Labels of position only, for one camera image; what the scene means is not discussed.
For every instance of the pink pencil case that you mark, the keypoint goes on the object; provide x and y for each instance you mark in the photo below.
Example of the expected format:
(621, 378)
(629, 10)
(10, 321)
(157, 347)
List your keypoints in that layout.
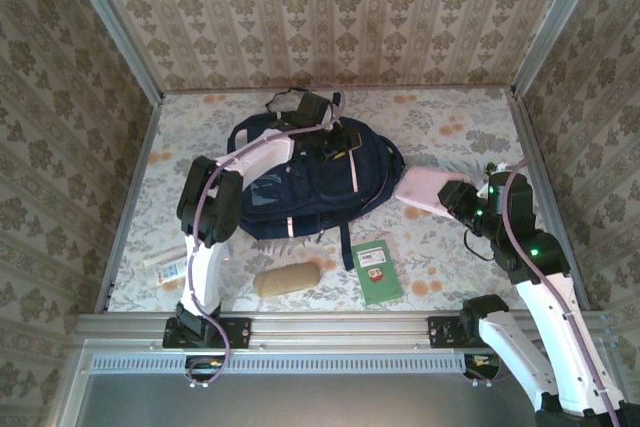
(420, 192)

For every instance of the navy blue backpack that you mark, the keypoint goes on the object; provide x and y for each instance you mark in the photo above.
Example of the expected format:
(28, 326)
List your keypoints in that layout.
(320, 197)

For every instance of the green notebook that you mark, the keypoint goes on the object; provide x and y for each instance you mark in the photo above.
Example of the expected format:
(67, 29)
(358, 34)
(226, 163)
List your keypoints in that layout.
(377, 272)

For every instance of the beige pencil case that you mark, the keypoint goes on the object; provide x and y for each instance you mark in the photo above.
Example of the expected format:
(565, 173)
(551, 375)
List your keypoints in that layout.
(286, 279)

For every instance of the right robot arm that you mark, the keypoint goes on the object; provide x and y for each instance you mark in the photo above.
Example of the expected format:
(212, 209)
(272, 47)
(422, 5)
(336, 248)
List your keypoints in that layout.
(565, 337)

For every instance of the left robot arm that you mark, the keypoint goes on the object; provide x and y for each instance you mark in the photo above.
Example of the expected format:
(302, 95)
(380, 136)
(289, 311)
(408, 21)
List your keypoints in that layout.
(210, 207)

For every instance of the grey metal sheet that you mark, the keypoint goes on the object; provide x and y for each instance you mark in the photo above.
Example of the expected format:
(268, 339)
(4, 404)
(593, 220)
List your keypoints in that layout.
(300, 402)

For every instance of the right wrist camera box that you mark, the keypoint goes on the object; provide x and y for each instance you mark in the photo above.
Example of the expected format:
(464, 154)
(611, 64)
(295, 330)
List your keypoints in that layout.
(487, 187)

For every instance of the right aluminium table rail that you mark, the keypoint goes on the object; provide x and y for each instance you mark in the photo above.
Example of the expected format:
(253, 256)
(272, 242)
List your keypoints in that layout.
(545, 147)

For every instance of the aluminium table rail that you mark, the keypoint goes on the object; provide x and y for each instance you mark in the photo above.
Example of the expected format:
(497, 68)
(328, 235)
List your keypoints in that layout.
(135, 187)
(545, 147)

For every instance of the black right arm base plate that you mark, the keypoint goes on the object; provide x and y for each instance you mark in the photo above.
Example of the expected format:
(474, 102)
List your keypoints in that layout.
(442, 332)

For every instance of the aluminium mounting rail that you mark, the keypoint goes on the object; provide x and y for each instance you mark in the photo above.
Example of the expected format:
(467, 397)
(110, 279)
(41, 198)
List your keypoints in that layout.
(340, 329)

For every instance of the left aluminium table rail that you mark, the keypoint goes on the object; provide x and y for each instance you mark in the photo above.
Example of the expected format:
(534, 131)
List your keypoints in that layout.
(135, 187)

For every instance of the right aluminium frame post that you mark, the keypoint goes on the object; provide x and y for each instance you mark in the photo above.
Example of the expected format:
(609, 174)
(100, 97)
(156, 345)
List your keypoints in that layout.
(555, 22)

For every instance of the aluminium frame post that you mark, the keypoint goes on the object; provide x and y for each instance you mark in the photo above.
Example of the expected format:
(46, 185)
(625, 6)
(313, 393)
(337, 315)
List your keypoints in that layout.
(555, 22)
(115, 27)

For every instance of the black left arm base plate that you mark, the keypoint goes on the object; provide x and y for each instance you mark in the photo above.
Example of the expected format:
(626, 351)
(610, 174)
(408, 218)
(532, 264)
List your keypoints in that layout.
(235, 333)

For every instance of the left aluminium frame post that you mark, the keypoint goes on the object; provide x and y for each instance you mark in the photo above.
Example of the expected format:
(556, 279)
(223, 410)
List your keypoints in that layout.
(115, 27)

